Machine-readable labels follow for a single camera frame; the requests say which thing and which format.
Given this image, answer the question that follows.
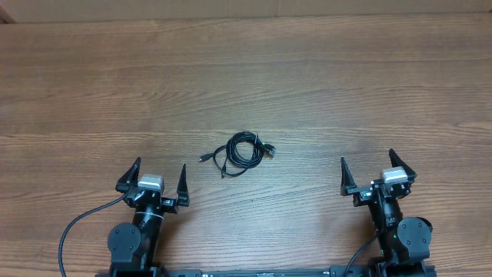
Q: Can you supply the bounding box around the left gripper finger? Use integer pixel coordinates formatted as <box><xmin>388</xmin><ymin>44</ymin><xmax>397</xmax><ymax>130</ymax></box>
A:
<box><xmin>115</xmin><ymin>157</ymin><xmax>141</xmax><ymax>193</ymax></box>
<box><xmin>177</xmin><ymin>164</ymin><xmax>190</xmax><ymax>207</ymax></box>

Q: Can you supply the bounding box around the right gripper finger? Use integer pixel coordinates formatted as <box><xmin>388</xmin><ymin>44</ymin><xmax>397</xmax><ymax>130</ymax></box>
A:
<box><xmin>341</xmin><ymin>157</ymin><xmax>357</xmax><ymax>196</ymax></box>
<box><xmin>388</xmin><ymin>149</ymin><xmax>417</xmax><ymax>183</ymax></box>

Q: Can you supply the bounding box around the black USB cable thick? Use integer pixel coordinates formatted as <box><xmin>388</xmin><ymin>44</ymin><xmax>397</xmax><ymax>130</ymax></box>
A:
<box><xmin>226</xmin><ymin>132</ymin><xmax>276</xmax><ymax>169</ymax></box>

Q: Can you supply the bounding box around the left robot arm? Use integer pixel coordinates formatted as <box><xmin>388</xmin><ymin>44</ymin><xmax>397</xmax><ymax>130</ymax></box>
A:
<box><xmin>107</xmin><ymin>158</ymin><xmax>190</xmax><ymax>276</ymax></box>

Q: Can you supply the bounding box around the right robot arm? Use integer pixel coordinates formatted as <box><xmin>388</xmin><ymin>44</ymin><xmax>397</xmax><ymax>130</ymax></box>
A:
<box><xmin>341</xmin><ymin>149</ymin><xmax>437</xmax><ymax>276</ymax></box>

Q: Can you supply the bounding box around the cardboard wall panel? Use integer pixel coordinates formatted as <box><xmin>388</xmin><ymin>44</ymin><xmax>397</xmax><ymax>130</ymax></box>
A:
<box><xmin>1</xmin><ymin>0</ymin><xmax>491</xmax><ymax>23</ymax></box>

